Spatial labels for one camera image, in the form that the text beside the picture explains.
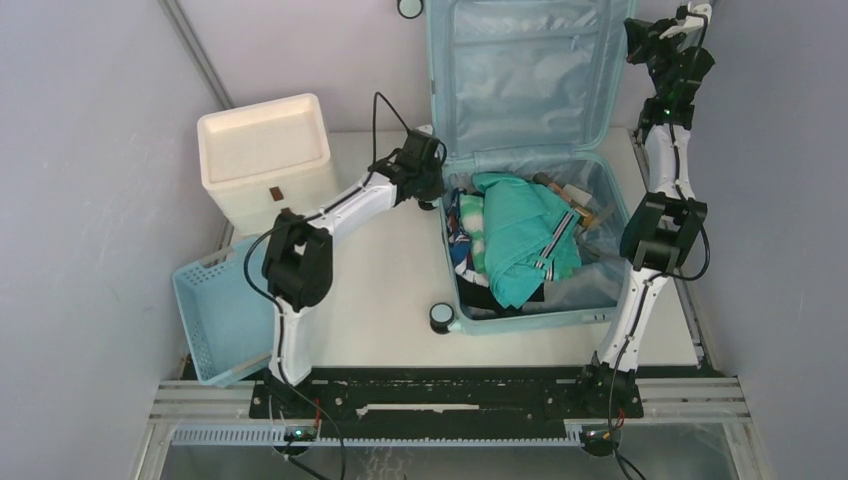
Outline green white patterned cloth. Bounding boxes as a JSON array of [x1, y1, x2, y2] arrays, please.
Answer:
[[459, 193, 486, 275]]

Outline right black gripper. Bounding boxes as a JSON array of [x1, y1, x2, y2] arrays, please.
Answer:
[[630, 15, 695, 96]]

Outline white three-drawer storage cabinet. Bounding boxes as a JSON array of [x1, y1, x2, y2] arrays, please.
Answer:
[[196, 93, 341, 236]]

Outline light blue hard-shell suitcase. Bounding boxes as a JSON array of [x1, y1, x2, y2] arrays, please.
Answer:
[[424, 1, 636, 335]]

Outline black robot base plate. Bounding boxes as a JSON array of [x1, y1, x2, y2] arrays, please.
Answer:
[[248, 367, 644, 441]]

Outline dark blue patterned clothing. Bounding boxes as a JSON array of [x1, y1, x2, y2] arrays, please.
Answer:
[[446, 188, 489, 287]]

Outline light blue perforated plastic basket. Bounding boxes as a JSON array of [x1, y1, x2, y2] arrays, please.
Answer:
[[172, 237, 277, 387]]

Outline brown items in suitcase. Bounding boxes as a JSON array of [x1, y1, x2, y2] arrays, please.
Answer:
[[532, 173, 617, 230]]

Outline aluminium frame rails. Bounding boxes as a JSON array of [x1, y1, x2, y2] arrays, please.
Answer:
[[131, 378, 773, 479]]

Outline teal folded garment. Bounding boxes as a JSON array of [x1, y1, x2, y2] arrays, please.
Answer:
[[472, 172, 583, 309]]

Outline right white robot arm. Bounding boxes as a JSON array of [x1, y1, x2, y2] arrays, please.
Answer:
[[577, 4, 715, 419]]

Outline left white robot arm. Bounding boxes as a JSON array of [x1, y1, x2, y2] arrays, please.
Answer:
[[261, 129, 448, 417]]

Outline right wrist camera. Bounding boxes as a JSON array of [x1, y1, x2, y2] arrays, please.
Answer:
[[658, 2, 713, 40]]

